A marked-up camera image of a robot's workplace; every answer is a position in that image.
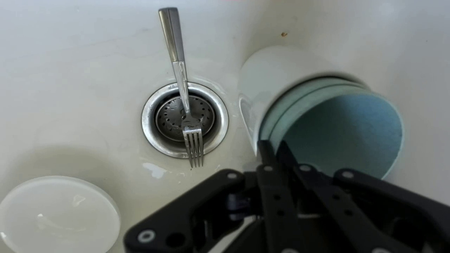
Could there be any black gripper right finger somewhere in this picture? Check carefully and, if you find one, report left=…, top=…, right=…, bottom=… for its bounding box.
left=278, top=140, right=450, bottom=253

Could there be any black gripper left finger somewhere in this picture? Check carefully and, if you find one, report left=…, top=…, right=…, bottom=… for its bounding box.
left=122, top=140, right=288, bottom=253

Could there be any grey plastic cup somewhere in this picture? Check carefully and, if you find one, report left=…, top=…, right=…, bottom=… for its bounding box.
left=279, top=89, right=406, bottom=182
left=258, top=76, right=371, bottom=152

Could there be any metal sink drain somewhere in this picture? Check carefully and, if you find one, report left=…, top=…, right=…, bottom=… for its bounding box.
left=139, top=81, right=230, bottom=161

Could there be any white kitchen sink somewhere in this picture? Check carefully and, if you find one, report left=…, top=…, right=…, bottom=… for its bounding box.
left=0, top=0, right=450, bottom=253

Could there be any white ceramic mug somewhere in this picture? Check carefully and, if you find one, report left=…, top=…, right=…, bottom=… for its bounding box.
left=236, top=44, right=362, bottom=158

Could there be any silver fork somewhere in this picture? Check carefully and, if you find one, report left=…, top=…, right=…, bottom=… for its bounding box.
left=156, top=6, right=206, bottom=169

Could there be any white round plate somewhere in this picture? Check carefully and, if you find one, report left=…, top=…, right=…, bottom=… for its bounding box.
left=0, top=175, right=122, bottom=253

